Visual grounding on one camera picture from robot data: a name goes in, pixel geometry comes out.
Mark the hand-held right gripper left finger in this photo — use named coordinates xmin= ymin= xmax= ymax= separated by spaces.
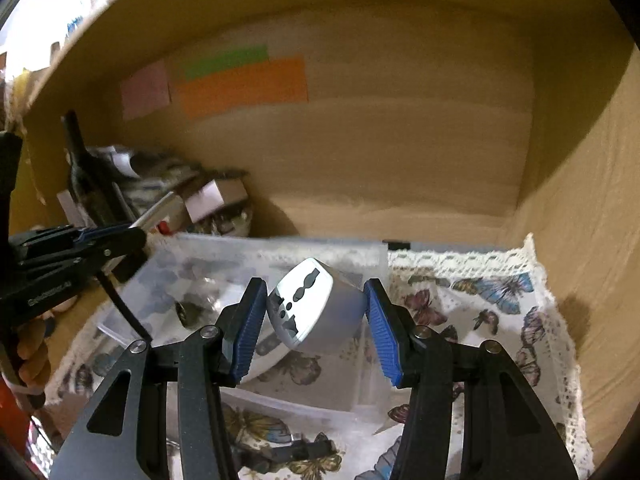
xmin=49 ymin=277 xmax=269 ymax=480

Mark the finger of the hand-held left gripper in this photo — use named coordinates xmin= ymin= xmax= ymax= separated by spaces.
xmin=12 ymin=224 xmax=135 ymax=253
xmin=20 ymin=229 xmax=148 ymax=286

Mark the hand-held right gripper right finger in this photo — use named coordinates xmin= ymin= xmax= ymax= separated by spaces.
xmin=363 ymin=278 xmax=581 ymax=480

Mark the white travel plug adapter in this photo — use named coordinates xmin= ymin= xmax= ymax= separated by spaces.
xmin=266 ymin=257 xmax=367 ymax=356

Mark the clear plastic container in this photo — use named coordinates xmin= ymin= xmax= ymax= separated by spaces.
xmin=96 ymin=232 xmax=391 ymax=427

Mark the large cardboard box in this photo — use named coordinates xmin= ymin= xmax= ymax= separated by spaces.
xmin=10 ymin=0 xmax=640 ymax=480

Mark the person's left hand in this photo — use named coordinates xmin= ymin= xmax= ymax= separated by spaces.
xmin=10 ymin=316 xmax=55 ymax=411

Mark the dark glass bottle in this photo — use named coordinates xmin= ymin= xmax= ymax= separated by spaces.
xmin=60 ymin=110 xmax=132 ymax=228

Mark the small metal object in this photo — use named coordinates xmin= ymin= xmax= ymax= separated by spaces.
xmin=172 ymin=296 xmax=218 ymax=330

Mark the silver flat packet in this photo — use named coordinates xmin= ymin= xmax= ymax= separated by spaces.
xmin=127 ymin=191 xmax=188 ymax=235

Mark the small open cardboard box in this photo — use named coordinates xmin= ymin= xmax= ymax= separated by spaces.
xmin=177 ymin=167 xmax=251 ymax=226

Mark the butterfly printed lace cloth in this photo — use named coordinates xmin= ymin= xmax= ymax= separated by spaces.
xmin=47 ymin=232 xmax=596 ymax=480

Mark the black plastic clip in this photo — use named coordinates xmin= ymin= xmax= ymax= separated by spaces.
xmin=240 ymin=432 xmax=338 ymax=473

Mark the pink sticky note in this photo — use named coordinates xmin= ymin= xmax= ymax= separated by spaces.
xmin=120 ymin=58 xmax=172 ymax=121

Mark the orange sticky note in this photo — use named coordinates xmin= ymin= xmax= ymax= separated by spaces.
xmin=174 ymin=56 xmax=308 ymax=120

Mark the green sticky note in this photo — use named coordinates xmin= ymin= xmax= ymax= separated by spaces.
xmin=183 ymin=46 xmax=270 ymax=81

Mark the black cable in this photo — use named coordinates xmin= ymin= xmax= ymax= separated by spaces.
xmin=95 ymin=270 xmax=153 ymax=342

